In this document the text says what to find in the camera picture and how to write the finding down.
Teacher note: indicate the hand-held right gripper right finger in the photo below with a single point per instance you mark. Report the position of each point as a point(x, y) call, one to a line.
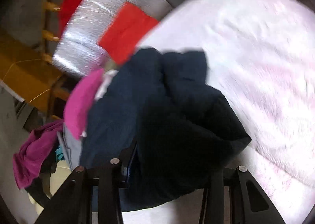
point(217, 189)

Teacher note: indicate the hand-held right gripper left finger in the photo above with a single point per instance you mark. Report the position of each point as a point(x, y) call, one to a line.
point(130, 164)

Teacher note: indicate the navy puffer jacket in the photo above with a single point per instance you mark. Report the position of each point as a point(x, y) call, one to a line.
point(172, 115)

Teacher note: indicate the grey garment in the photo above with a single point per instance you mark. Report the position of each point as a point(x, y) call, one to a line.
point(71, 147)

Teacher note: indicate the teal cloth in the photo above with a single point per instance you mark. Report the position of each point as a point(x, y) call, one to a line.
point(59, 155)

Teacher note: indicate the magenta pillow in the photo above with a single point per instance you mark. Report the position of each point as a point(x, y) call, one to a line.
point(81, 105)

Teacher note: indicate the purple garment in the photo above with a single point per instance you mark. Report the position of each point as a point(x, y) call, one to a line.
point(34, 155)

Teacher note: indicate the white pink fluffy blanket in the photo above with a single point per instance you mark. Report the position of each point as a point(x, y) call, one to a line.
point(258, 66)

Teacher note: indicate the wooden stool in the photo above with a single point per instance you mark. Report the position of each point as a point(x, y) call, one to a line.
point(27, 78)

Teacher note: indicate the silver foil mat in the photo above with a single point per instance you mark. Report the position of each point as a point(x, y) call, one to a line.
point(98, 17)

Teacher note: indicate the yellow wooden peg rack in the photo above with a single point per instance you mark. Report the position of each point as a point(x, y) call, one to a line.
point(51, 5)

